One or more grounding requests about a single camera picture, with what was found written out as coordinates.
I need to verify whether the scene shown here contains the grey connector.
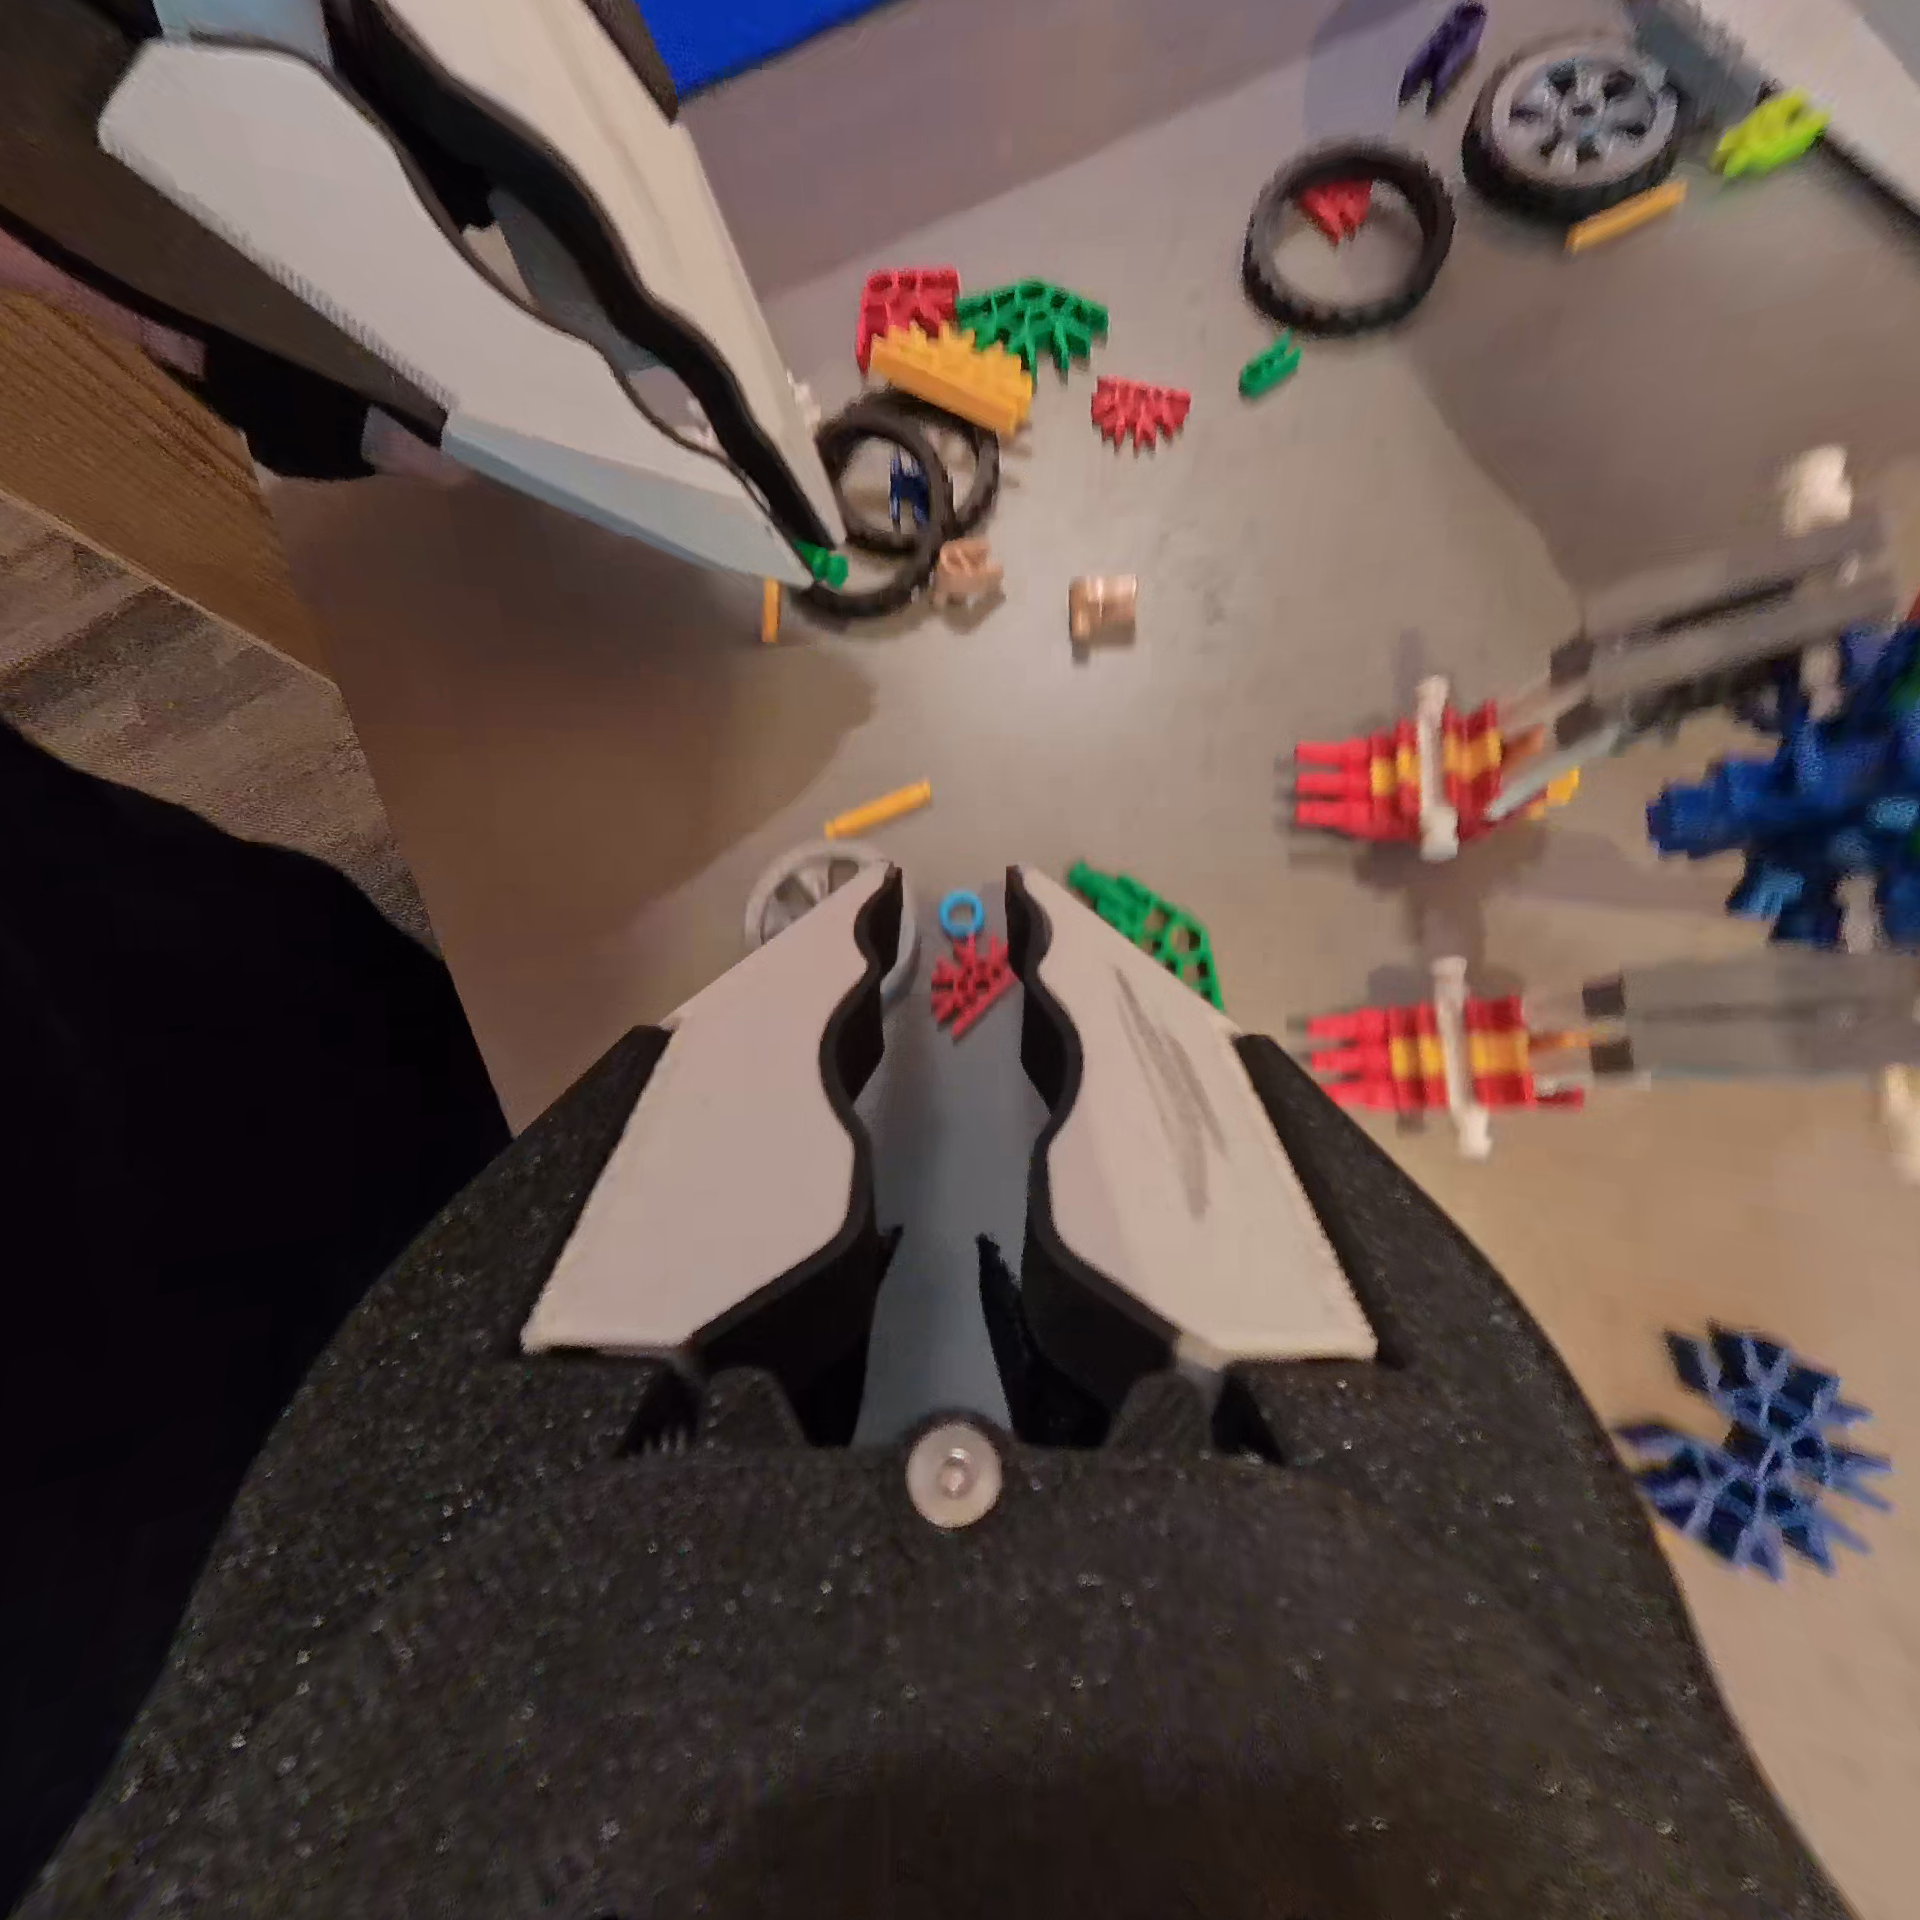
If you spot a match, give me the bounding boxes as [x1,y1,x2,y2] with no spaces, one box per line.
[1627,0,1772,80]

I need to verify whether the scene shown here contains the colourful construction toy model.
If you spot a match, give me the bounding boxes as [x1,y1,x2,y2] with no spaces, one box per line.
[1276,442,1920,1186]

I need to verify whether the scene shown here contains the wooden cabinet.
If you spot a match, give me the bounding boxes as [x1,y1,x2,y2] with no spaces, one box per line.
[0,293,335,676]

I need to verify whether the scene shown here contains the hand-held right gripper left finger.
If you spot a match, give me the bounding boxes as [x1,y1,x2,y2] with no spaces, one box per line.
[518,862,916,1450]

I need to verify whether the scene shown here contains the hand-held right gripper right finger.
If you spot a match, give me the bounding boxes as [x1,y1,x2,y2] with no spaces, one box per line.
[979,862,1378,1450]

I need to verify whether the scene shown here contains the purple small connector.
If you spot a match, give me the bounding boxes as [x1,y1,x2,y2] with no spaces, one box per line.
[1399,0,1490,108]

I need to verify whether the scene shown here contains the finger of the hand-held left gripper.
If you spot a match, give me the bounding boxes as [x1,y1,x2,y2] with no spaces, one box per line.
[334,0,845,552]
[93,36,822,592]

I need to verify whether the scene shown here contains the orange connector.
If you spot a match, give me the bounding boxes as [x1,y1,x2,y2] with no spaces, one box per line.
[867,326,1038,436]

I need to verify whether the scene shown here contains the blue snowflake connector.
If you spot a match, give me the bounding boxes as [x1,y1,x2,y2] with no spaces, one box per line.
[1611,1327,1892,1580]

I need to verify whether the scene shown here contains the grey wheel with black tyre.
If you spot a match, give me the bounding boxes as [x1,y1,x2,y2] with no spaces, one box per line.
[1462,31,1695,224]

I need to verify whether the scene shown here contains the blue plastic bin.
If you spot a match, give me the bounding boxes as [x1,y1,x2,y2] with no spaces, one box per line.
[637,0,904,101]

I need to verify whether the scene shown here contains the lime green piece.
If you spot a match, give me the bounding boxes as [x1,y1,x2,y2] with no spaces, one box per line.
[1710,88,1832,183]

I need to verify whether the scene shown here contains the green connector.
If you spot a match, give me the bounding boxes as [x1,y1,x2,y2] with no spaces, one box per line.
[950,279,1112,379]
[1068,862,1226,1011]

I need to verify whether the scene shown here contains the grey pulley wheel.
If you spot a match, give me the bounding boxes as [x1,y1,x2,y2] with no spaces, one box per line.
[744,839,922,1014]

